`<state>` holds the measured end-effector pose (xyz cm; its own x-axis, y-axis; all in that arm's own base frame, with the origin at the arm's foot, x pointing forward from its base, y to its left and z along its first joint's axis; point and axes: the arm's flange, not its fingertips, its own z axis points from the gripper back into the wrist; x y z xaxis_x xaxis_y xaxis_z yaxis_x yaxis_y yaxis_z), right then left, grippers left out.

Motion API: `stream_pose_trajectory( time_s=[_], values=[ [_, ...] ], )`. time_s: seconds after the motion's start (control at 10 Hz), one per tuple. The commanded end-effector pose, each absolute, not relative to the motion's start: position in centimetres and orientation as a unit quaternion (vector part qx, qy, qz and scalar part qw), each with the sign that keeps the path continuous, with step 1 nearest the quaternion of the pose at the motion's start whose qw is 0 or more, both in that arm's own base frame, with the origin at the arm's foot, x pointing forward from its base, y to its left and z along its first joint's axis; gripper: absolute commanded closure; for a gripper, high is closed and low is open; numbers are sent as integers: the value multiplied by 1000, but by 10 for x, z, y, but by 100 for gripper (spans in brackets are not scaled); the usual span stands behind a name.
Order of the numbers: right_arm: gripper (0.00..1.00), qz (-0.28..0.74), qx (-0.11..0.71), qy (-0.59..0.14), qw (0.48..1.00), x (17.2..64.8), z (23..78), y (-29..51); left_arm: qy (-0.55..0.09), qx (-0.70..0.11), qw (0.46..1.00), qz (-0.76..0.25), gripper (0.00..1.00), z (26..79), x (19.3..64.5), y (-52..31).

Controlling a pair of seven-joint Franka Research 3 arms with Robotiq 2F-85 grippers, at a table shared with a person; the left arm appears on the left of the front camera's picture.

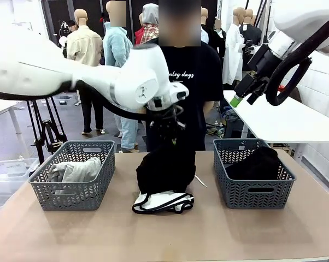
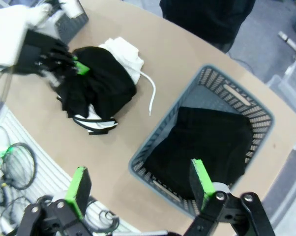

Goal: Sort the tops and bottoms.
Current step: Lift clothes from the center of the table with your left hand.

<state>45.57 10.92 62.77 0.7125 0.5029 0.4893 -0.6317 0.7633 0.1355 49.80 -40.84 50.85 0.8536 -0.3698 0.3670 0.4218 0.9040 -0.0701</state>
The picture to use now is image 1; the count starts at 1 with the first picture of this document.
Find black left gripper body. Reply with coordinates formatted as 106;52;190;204
149;105;186;139

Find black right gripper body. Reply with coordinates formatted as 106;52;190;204
234;73;263;98

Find black garment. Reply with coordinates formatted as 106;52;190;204
136;140;197;195
225;146;282;181

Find white shorts black trim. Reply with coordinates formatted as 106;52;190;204
131;190;195;215

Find light grey garment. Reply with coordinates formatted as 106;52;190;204
48;157;102;195

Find dark bag under table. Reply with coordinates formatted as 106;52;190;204
224;110;246;139

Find mannequin in white coat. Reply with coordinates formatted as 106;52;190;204
223;7;246;87

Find dark brown bag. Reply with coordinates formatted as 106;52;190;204
278;84;302;103

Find person in black T-shirt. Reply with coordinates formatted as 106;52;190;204
145;0;225;152

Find mannequin in black shirt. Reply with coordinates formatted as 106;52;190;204
239;8;263;73

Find bystander in black jacket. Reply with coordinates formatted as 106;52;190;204
208;19;227;91

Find mannequin in pale blue shirt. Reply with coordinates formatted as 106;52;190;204
201;7;210;44

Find mannequin in light blue clothes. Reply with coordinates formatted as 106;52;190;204
102;0;139;153

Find mannequin plaid shirt grey hood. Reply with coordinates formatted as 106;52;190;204
134;2;160;46

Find grey plastic lattice basket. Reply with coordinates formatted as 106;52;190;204
27;140;116;211
213;138;297;210

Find mannequin cream shirt black trousers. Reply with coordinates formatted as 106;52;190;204
66;8;105;136

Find black tripod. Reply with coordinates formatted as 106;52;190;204
26;97;68;164

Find clear plastic storage box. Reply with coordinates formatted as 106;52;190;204
0;157;40;192

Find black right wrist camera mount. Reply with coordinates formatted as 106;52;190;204
248;43;280;80

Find black right arm cable sleeve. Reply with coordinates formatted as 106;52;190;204
265;19;329;106

